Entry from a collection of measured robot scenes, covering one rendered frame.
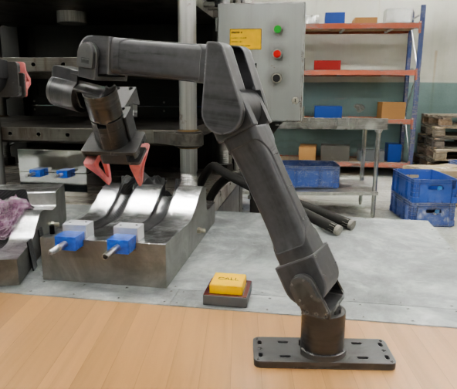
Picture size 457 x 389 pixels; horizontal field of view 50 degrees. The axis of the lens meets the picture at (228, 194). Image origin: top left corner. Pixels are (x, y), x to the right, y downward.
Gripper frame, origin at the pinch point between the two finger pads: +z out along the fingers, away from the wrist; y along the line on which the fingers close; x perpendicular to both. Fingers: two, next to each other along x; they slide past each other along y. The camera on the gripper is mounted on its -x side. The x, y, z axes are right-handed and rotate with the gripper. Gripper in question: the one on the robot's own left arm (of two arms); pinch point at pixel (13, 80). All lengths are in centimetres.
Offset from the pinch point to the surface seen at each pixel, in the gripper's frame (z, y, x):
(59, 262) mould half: -11.2, -11.7, 35.8
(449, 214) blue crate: 319, -232, 100
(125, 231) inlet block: -12.5, -25.7, 29.0
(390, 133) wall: 641, -274, 48
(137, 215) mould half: 8.4, -23.4, 30.7
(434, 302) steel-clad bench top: -18, -84, 40
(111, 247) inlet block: -16.3, -23.8, 31.0
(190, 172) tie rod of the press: 61, -31, 28
